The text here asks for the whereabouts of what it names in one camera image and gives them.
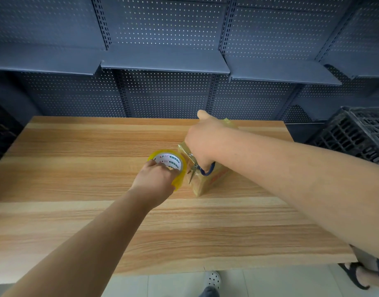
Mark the person's right hand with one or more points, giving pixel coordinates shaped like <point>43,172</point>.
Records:
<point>203,142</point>

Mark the person's left hand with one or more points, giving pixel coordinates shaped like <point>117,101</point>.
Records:
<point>152,185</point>

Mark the person's left fingers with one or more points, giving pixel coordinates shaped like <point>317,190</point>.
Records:
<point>153,164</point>

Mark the person's right thumb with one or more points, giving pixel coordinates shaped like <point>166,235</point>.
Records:
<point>205,115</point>

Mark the yellow packing tape roll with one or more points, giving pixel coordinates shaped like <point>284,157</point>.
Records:
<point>171,160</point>

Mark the small brown cardboard box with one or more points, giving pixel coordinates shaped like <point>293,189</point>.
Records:
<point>208,182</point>

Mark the person's left forearm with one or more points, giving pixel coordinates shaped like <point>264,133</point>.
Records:
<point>84,247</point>

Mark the person's right forearm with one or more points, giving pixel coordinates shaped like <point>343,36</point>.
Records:
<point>300,185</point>

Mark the dark grey pegboard shelving unit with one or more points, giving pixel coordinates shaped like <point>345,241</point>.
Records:
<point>167,92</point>

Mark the dark grey metal shelf board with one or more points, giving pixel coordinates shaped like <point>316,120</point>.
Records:
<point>359,63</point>
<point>164,60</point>
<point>44,60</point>
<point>279,71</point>

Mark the white perforated clog shoe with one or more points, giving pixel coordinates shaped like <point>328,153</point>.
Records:
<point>213,279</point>

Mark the black plastic lattice crate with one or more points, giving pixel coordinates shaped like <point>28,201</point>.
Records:
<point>353,136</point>

